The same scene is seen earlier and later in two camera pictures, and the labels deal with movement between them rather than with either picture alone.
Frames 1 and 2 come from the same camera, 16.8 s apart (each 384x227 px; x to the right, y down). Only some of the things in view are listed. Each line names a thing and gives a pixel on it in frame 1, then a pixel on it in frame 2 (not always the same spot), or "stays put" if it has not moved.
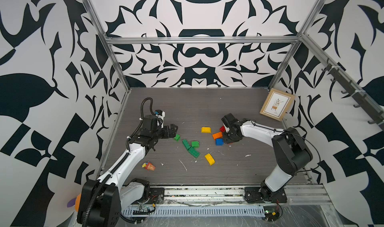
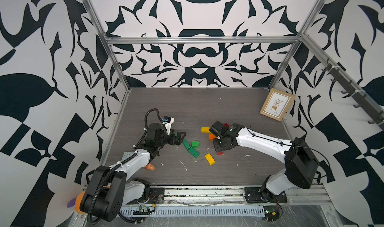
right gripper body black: (228, 137) → (218, 145)
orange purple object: (75, 201) stays put
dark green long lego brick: (186, 144) stays put
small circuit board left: (144, 210) stays put
